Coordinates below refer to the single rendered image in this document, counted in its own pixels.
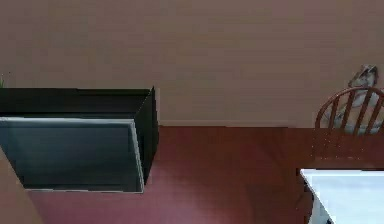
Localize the brown wooden spindle chair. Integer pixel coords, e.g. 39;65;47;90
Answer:
313;86;384;169

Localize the grey sitting animal statue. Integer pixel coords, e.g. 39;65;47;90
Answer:
324;64;384;135

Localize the white table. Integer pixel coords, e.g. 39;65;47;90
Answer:
299;168;384;224

